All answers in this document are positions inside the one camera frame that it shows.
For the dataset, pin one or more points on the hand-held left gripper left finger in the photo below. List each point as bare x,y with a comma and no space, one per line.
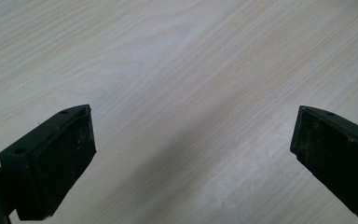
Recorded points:
52,161

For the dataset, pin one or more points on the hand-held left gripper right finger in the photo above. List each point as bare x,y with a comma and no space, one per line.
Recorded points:
338,155

